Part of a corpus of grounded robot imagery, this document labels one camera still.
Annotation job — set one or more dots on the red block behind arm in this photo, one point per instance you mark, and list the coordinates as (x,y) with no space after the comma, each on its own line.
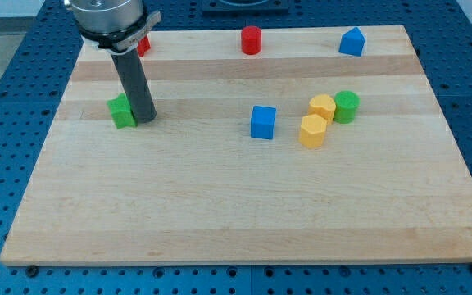
(143,46)

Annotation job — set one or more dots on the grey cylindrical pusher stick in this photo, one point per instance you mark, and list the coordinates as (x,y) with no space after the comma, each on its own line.
(135,85)

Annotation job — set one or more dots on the yellow heart block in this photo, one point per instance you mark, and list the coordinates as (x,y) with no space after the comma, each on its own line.
(322,105)

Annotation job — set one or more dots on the wooden board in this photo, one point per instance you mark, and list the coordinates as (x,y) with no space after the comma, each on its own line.
(194,188)

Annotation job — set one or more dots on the blue pentagon block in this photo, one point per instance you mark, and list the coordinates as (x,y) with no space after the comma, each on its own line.
(352,42)

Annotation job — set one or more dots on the yellow hexagon block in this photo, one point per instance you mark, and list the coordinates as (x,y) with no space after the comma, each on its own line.
(312,131)

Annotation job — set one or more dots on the green star block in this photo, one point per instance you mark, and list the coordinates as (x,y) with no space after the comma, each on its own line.
(121,112)

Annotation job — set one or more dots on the blue cube block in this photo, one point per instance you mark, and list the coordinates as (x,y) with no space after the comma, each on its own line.
(262,123)

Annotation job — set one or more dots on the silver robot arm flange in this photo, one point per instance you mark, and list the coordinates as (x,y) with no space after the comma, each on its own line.
(116,26)

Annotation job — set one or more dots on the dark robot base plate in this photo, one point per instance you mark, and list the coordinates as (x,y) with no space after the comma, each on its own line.
(243,6)

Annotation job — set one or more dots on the red cylinder block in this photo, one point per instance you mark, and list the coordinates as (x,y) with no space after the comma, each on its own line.
(251,40)

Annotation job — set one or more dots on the green cylinder block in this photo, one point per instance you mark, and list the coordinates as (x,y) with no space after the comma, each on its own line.
(347,103)

